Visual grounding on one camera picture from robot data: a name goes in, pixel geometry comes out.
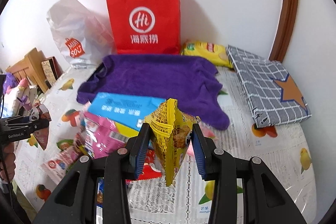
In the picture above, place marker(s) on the blue tissue pack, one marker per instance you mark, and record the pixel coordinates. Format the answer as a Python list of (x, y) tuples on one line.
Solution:
[(127, 112)]

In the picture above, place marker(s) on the brown wooden door frame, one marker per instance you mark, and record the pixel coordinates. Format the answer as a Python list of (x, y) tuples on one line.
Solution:
[(284, 31)]

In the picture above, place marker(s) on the panda pink snack packet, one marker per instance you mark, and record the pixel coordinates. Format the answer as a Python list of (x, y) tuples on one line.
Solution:
[(41, 119)]

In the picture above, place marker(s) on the magenta snack bag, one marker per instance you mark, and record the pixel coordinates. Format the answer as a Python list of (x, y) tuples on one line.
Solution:
[(101, 136)]

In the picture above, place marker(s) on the patterned framed box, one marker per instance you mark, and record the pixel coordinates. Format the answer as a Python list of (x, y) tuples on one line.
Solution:
[(51, 70)]

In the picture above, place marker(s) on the purple towel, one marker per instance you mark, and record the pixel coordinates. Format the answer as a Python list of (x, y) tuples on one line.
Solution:
[(188, 79)]

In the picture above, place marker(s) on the blue snack packet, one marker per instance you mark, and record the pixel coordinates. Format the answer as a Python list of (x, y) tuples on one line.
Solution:
[(100, 191)]

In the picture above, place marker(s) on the yellow triangular snack packet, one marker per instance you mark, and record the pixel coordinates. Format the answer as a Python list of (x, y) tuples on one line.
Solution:
[(172, 130)]

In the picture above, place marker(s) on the red Hi paper bag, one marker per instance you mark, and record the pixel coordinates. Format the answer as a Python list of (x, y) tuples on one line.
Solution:
[(146, 26)]

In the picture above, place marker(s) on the pink candy packet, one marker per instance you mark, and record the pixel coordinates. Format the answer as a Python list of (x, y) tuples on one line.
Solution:
[(207, 133)]

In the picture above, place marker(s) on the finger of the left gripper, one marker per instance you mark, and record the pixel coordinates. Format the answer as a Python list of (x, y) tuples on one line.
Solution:
[(16, 125)]

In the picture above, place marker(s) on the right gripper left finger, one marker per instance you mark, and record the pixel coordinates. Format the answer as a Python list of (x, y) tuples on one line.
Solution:
[(74, 200)]

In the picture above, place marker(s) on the person's left hand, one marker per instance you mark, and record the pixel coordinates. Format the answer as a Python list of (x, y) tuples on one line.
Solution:
[(8, 166)]

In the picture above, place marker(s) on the yellow chips bag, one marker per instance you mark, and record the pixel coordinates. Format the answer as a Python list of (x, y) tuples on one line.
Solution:
[(214, 53)]

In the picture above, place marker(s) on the pink Lotso bear snack bar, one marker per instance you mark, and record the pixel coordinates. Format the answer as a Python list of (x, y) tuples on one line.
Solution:
[(57, 167)]

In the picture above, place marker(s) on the red candy packet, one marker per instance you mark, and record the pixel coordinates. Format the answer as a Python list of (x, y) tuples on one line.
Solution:
[(149, 169)]

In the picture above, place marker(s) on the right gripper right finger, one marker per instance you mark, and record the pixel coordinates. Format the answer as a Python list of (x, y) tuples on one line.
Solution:
[(265, 200)]

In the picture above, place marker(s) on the pink purple toy figures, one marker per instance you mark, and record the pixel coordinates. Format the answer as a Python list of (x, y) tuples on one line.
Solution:
[(19, 96)]

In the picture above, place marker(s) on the white Miniso plastic bag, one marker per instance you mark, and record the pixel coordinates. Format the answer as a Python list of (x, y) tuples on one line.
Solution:
[(79, 36)]

